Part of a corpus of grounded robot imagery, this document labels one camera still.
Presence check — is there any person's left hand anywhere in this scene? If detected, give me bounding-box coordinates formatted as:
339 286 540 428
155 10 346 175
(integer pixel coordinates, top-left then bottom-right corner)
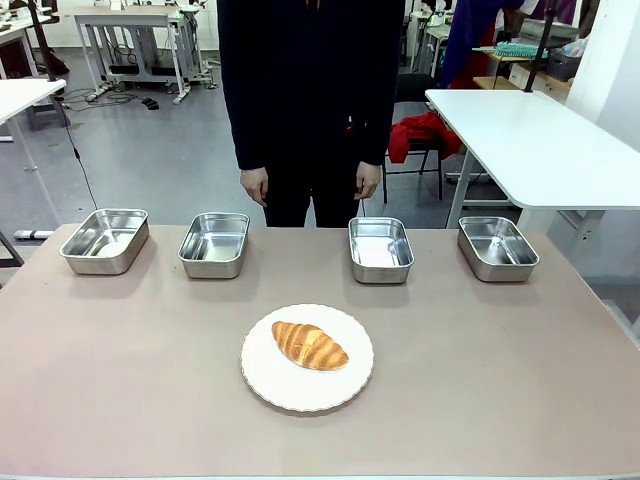
354 162 382 201

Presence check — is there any person's right hand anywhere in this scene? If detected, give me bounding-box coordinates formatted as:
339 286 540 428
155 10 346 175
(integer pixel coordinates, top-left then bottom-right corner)
239 167 270 208

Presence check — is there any golden brown croissant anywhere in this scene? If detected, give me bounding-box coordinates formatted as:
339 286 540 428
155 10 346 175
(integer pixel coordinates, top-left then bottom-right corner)
271 320 350 372

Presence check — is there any person's left forearm dark sleeve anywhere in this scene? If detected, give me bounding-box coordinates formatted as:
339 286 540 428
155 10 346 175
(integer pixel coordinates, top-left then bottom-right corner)
355 89 402 168

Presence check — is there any person's right forearm dark sleeve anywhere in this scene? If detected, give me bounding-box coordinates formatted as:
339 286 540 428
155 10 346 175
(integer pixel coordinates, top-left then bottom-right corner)
227 89 270 172

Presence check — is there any rectangular stainless steel container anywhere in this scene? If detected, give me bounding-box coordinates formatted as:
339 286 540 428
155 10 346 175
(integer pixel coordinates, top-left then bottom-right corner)
347 216 416 285
456 215 541 284
177 211 251 280
58 207 151 277

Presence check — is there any red cloth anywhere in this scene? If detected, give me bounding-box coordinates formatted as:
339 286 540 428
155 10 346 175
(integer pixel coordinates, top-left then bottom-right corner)
388 111 464 165

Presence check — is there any black folding chair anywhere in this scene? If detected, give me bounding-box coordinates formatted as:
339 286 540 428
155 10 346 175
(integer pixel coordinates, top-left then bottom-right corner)
382 73 446 204

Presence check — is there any person in dark clothes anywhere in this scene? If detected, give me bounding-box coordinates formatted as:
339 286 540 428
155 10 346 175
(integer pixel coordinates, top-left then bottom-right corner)
216 0 406 229

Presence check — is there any wooden shelf table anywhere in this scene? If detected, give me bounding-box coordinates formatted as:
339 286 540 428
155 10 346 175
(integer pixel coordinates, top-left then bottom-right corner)
472 44 574 94

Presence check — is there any background person in blue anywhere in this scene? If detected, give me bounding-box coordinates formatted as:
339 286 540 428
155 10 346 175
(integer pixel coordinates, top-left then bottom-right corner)
439 0 526 90

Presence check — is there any large white side table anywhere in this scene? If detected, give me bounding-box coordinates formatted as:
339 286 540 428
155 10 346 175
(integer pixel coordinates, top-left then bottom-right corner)
424 88 640 231

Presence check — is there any teal knitted item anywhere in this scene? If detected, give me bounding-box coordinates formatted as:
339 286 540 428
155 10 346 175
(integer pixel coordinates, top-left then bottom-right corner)
494 41 549 60

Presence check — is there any white scalloped plate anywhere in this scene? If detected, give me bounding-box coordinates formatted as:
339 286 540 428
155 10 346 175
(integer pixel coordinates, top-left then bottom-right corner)
240 303 375 414

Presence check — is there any grey metal workbench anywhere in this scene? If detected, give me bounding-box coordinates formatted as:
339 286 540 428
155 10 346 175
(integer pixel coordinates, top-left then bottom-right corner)
73 6 206 105

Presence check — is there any black plastic basket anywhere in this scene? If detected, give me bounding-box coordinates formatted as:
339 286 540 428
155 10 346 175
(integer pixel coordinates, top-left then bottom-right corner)
546 48 581 83

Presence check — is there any small white side table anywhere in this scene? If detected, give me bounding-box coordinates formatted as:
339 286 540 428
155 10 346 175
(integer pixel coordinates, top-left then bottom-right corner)
0 78 68 226

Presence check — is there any thin black hanging cable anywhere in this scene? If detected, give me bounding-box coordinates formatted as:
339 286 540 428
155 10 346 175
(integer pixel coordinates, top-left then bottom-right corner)
52 94 99 211

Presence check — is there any black camera pole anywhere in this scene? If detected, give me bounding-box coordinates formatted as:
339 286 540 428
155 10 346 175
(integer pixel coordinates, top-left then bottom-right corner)
27 0 61 84
522 0 559 95

